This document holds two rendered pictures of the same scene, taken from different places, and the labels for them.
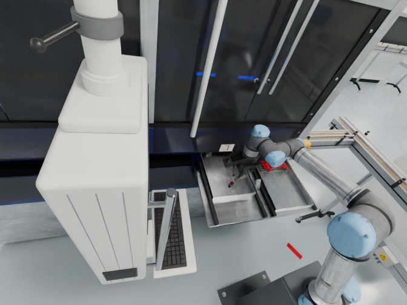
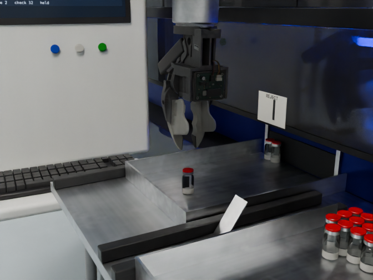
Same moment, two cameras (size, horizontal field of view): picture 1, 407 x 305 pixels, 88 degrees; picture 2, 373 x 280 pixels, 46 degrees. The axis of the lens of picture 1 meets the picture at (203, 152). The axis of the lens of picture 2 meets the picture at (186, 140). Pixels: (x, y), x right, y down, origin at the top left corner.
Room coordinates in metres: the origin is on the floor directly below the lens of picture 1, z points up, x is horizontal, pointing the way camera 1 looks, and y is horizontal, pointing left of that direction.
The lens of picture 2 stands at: (0.72, -0.96, 1.21)
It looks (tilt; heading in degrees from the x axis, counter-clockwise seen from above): 17 degrees down; 88
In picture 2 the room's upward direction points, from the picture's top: straight up
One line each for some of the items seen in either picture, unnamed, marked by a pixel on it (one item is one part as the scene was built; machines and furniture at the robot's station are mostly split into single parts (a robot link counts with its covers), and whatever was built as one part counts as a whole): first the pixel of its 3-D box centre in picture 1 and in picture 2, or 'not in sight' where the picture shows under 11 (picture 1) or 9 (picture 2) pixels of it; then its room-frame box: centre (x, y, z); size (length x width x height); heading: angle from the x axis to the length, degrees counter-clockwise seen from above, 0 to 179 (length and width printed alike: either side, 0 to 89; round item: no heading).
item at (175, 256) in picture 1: (168, 225); (62, 174); (0.46, 0.06, 0.82); 0.40 x 0.14 x 0.02; 23
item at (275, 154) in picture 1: (274, 152); not in sight; (0.70, -0.29, 1.28); 0.11 x 0.11 x 0.08; 40
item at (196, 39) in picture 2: (246, 160); (196, 63); (0.76, -0.22, 1.12); 0.09 x 0.08 x 0.12; 116
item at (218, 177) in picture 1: (225, 172); (231, 175); (0.84, -0.16, 0.90); 0.34 x 0.26 x 0.04; 26
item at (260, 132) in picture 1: (258, 138); not in sight; (0.76, -0.22, 1.28); 0.09 x 0.08 x 0.11; 40
